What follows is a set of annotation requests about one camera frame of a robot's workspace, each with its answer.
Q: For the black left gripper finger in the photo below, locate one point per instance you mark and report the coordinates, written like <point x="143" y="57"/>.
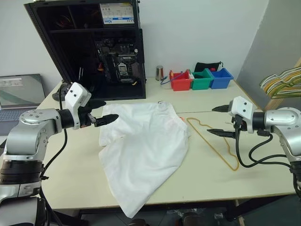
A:
<point x="96" y="104"/>
<point x="107" y="118"/>

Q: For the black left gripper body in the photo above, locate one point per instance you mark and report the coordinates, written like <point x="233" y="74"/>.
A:
<point x="85" y="117"/>

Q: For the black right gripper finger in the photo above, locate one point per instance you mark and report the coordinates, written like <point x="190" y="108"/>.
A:
<point x="221" y="108"/>
<point x="221" y="132"/>

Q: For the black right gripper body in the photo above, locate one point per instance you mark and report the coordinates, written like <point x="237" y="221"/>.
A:
<point x="240" y="126"/>

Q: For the white cloth garment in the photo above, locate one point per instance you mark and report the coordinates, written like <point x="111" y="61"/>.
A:
<point x="141" y="146"/>

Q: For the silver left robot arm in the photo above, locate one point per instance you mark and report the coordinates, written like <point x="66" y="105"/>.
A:
<point x="30" y="131"/>

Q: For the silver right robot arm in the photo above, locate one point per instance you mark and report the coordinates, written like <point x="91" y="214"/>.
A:
<point x="282" y="117"/>

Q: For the blue plastic bin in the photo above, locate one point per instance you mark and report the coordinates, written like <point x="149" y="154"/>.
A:
<point x="221" y="81"/>

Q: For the green plastic bin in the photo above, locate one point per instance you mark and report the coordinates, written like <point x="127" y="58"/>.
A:
<point x="200" y="83"/>

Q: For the dark grey rounded object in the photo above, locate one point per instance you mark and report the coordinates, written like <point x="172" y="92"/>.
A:
<point x="57" y="95"/>

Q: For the stack of coloured hangers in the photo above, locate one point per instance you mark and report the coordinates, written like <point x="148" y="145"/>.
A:
<point x="267" y="88"/>

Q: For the red plastic bin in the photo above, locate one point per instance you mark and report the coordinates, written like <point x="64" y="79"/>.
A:
<point x="181" y="84"/>

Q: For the black motherboard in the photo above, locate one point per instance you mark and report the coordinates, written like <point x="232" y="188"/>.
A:
<point x="122" y="54"/>

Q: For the black computer case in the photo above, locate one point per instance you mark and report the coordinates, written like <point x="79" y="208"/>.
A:
<point x="58" y="47"/>

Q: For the metal cup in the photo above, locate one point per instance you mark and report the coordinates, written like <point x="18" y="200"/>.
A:
<point x="159" y="73"/>

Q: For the grey laptop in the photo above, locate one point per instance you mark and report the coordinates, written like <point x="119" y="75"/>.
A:
<point x="18" y="89"/>

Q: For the grey partition panel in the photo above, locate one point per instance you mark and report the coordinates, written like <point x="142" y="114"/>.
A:
<point x="270" y="47"/>

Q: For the black table brace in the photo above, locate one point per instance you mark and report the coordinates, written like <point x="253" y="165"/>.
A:
<point x="254" y="207"/>

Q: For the wooden table leg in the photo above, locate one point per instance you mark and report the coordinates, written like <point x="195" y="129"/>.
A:
<point x="240" y="214"/>

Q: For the power supply with label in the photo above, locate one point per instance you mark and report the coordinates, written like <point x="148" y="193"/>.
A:
<point x="117" y="11"/>

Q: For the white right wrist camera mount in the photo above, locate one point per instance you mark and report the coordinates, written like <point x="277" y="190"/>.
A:
<point x="243" y="106"/>

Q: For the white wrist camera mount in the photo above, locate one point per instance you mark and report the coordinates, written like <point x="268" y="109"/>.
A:
<point x="243" y="106"/>
<point x="75" y="94"/>

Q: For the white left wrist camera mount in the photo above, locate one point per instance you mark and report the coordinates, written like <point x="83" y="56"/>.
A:
<point x="75" y="94"/>

